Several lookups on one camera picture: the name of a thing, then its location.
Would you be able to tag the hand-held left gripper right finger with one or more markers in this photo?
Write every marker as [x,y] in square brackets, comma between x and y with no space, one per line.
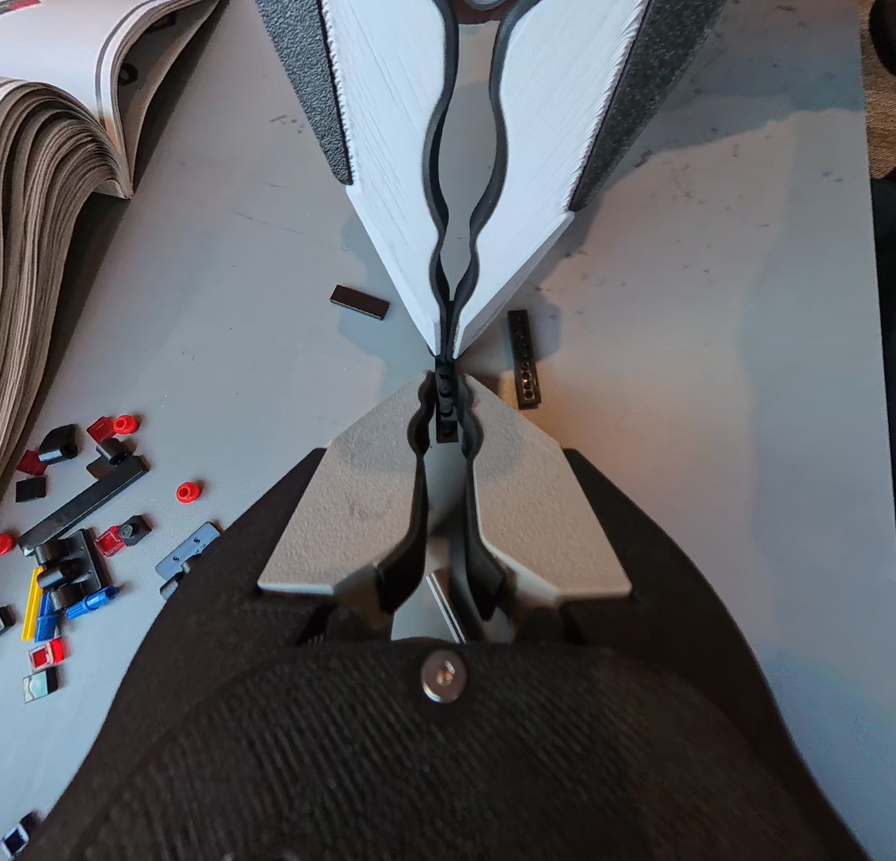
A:
[553,525]

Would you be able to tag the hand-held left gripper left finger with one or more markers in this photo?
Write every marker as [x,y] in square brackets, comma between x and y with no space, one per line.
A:
[336,518]

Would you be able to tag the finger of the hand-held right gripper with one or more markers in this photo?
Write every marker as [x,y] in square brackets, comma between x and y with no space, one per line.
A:
[560,140]
[385,140]

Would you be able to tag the small brick pieces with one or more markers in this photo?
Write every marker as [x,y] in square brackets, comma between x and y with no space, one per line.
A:
[84,508]

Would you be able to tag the instruction booklet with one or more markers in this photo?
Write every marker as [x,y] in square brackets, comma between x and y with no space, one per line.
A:
[42,175]

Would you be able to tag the black shiny tile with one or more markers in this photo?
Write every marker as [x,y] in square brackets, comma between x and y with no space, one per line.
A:
[360,303]

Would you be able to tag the person's dark clothing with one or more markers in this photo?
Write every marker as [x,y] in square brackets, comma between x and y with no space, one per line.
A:
[885,385]

